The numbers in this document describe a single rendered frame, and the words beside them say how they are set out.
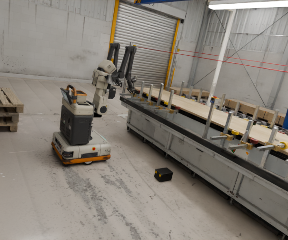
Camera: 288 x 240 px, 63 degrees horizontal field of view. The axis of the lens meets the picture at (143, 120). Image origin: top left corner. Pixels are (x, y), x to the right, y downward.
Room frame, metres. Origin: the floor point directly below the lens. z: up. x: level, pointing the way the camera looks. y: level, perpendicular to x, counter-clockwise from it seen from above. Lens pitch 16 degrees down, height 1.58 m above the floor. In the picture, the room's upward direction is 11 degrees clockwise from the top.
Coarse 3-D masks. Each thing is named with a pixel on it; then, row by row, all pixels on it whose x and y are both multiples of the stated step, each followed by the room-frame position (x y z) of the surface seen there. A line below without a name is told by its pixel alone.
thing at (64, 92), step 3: (63, 90) 2.87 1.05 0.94; (66, 90) 3.05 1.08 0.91; (69, 90) 3.08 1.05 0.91; (63, 93) 2.93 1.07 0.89; (66, 93) 2.80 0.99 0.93; (63, 96) 3.00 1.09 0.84; (66, 96) 2.85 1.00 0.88; (69, 96) 2.82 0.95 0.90; (72, 96) 2.81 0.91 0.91; (75, 96) 2.82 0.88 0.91; (66, 99) 2.91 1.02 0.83; (69, 99) 2.83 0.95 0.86; (75, 99) 2.83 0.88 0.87; (69, 102) 2.85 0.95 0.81
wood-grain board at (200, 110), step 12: (156, 96) 3.98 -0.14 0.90; (168, 96) 4.22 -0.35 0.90; (180, 96) 4.50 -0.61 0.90; (180, 108) 3.43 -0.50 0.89; (192, 108) 3.54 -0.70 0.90; (204, 108) 3.72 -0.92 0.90; (216, 120) 3.00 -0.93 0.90; (240, 120) 3.29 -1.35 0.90; (240, 132) 2.63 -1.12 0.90; (252, 132) 2.73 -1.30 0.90; (264, 132) 2.85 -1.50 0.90
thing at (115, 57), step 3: (117, 45) 3.50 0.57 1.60; (114, 48) 3.55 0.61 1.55; (117, 48) 3.50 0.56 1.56; (114, 51) 3.54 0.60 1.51; (117, 51) 3.53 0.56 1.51; (114, 54) 3.53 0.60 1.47; (117, 54) 3.53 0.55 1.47; (114, 57) 3.52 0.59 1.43; (117, 57) 3.54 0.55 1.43; (114, 60) 3.52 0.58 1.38; (117, 60) 3.54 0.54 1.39; (114, 63) 3.52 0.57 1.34; (117, 63) 3.55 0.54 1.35
